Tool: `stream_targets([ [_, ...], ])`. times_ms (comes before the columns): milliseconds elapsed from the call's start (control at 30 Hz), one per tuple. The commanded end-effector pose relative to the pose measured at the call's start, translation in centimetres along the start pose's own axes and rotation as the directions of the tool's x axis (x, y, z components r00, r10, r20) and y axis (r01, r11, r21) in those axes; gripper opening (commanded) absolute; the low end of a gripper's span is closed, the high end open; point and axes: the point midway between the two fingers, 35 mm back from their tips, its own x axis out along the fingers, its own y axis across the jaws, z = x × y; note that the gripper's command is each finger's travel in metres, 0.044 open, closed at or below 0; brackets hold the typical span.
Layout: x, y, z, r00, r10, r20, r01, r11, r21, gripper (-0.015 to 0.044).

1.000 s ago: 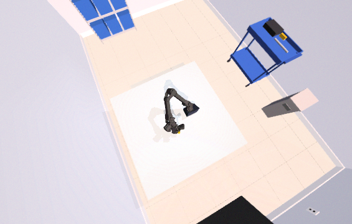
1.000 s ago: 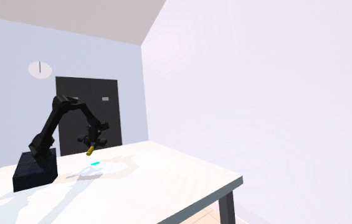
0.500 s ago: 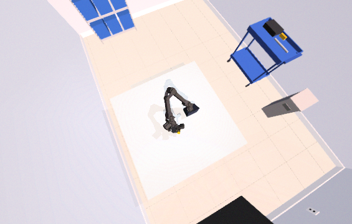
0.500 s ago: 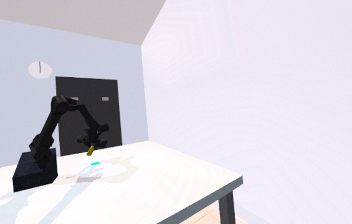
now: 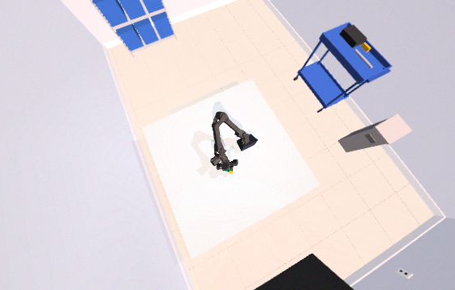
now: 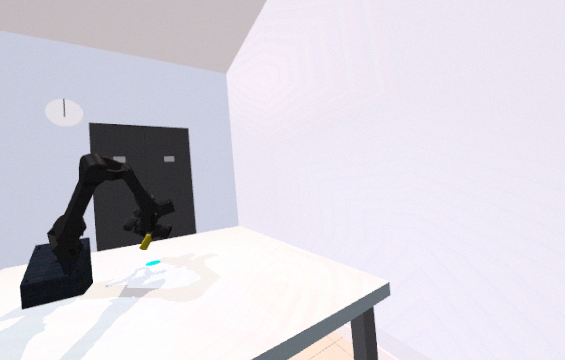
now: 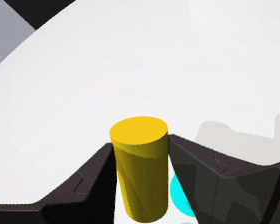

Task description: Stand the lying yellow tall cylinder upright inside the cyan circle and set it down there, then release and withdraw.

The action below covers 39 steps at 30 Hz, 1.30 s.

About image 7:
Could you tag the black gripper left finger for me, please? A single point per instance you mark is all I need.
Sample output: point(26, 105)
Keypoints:
point(87, 197)

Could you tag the yellow cylinder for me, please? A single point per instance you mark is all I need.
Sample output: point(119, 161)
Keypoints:
point(141, 151)

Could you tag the cyan circle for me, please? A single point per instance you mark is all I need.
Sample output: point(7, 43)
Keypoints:
point(178, 196)

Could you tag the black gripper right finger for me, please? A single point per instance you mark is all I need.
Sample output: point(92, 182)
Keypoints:
point(221, 189)

